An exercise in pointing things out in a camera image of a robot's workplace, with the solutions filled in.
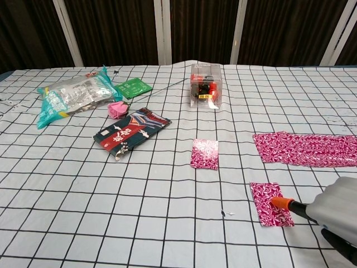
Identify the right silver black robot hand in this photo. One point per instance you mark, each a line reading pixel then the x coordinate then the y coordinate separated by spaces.
pixel 334 203

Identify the small pink patterned cloth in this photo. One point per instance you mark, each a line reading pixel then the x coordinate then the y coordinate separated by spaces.
pixel 262 195

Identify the clear box with red toy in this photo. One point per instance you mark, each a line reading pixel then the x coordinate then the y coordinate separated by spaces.
pixel 206 86

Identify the dark packet with red print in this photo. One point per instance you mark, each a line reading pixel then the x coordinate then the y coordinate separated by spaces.
pixel 131 131

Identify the white black checkered tablecloth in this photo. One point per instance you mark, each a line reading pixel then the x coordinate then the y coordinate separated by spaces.
pixel 111 209

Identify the green sachet packet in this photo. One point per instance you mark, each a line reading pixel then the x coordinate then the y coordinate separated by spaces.
pixel 134 88

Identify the pink paper rose black stem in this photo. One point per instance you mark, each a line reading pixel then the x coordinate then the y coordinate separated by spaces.
pixel 117 110

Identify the teal silver snack bag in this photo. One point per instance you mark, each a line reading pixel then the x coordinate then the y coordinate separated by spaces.
pixel 69 97

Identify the white metal frame post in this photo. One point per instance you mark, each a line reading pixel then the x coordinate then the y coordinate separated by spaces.
pixel 239 30
pixel 336 30
pixel 68 33
pixel 163 30

